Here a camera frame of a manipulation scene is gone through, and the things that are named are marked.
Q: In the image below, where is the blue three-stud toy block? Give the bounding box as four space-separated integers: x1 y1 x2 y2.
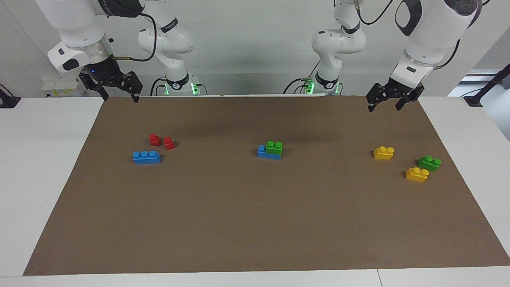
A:
257 145 282 160
133 150 161 165

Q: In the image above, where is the yellow two-stud toy block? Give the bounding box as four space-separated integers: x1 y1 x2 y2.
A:
405 167 430 183
373 146 395 160

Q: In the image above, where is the black stand leg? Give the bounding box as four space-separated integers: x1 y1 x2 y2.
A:
464 64 510 107

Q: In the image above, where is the black table clamp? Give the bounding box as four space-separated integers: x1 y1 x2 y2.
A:
0 84 21 109

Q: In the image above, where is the brown table mat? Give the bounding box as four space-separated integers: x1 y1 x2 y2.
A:
23 95 510 276

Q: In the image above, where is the white wall socket box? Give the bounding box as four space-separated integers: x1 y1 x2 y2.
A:
41 78 85 97

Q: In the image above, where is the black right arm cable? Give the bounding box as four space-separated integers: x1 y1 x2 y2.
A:
112 12 158 63

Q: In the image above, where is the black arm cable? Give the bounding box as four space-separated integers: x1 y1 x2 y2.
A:
112 12 158 63
356 0 396 26

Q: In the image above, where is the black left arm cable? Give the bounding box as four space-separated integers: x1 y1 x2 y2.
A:
356 0 396 26

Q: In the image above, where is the black left base cable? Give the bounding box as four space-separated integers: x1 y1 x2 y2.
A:
283 60 322 94

